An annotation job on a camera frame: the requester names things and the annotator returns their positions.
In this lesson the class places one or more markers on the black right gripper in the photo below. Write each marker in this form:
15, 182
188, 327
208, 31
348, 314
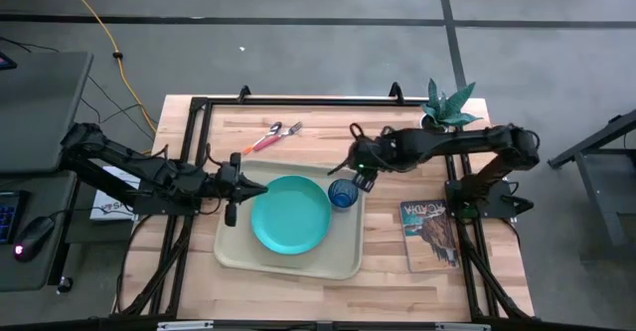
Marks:
370, 153

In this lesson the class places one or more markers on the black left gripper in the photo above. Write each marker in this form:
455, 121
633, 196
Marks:
232, 187

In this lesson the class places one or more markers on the blue faceted plastic cup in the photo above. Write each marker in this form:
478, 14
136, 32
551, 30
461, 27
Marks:
343, 194

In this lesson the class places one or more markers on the teal plate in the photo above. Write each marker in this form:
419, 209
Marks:
290, 216

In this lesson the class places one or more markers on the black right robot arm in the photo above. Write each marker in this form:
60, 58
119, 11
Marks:
447, 142

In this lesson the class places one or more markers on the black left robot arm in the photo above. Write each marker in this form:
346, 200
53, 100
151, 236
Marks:
124, 164

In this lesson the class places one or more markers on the beige plastic tray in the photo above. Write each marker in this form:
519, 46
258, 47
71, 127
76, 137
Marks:
298, 264

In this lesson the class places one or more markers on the wooden board with landscape print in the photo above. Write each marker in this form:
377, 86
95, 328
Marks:
429, 236

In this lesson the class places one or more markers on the green plant in white pot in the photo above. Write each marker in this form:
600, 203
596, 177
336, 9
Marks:
447, 112

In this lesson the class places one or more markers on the white printed booklet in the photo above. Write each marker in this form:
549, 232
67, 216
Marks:
107, 207

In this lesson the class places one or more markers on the black caster wheel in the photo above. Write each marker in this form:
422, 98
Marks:
64, 284

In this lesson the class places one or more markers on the black computer mouse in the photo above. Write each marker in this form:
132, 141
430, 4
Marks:
32, 236

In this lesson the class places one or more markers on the grey raised desk panel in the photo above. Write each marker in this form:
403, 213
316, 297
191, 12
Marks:
40, 112

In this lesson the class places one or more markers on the dark desk top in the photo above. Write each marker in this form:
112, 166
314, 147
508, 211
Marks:
40, 271

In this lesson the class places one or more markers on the black keyboard with lit keys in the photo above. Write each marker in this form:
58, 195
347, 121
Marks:
7, 216

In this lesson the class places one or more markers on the dark metal side table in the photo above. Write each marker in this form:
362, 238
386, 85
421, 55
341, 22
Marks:
603, 197

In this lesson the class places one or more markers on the small lit screen device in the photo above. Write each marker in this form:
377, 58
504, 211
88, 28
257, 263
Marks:
6, 62

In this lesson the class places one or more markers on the black metal table frame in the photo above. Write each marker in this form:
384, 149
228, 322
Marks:
298, 101

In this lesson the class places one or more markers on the silver metal bracket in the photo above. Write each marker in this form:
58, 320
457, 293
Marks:
463, 327
185, 326

